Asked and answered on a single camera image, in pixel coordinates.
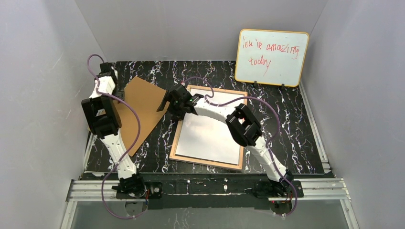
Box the brown cardboard backing board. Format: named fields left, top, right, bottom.
left=115, top=77, right=168, bottom=156

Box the printed photo with white border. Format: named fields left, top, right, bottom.
left=175, top=88, right=247, bottom=166

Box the white wooden picture frame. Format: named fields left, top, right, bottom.
left=169, top=85, right=247, bottom=170

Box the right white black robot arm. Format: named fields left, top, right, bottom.
left=157, top=84, right=298, bottom=198

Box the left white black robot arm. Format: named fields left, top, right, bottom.
left=81, top=62, right=147, bottom=198

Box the black marble pattern mat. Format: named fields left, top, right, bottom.
left=81, top=61, right=327, bottom=175

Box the yellow rimmed whiteboard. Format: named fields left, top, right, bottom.
left=234, top=29, right=309, bottom=87

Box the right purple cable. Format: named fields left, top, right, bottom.
left=181, top=76, right=298, bottom=217

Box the aluminium rail base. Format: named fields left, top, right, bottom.
left=66, top=173, right=358, bottom=229

